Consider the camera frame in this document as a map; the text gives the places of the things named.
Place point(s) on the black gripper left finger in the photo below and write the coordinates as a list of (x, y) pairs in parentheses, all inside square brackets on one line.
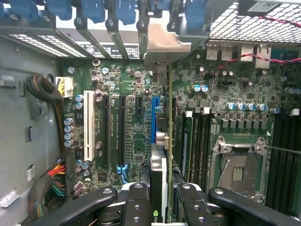
[(136, 207)]

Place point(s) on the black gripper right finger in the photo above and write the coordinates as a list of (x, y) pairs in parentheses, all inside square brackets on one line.
[(197, 209)]

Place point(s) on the thin metal locking lever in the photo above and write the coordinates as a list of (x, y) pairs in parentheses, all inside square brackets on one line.
[(282, 149), (224, 171)]

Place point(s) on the CPU socket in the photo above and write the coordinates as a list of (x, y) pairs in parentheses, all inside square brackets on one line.
[(242, 169)]

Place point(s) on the black RAM slot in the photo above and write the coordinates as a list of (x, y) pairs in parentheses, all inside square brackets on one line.
[(278, 164), (296, 174), (209, 146), (203, 146), (287, 169), (197, 146)]

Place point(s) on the long black expansion slot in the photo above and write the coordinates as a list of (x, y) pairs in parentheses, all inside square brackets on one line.
[(106, 131), (175, 103), (122, 131)]

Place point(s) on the white expansion slot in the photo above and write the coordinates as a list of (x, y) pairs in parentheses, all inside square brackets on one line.
[(89, 122)]

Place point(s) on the short black expansion slot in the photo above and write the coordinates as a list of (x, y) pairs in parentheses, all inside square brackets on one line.
[(138, 106)]

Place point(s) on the green motherboard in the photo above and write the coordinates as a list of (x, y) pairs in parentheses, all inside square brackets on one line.
[(235, 94)]

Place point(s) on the black grey PC case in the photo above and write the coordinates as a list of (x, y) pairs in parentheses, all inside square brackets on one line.
[(23, 117)]

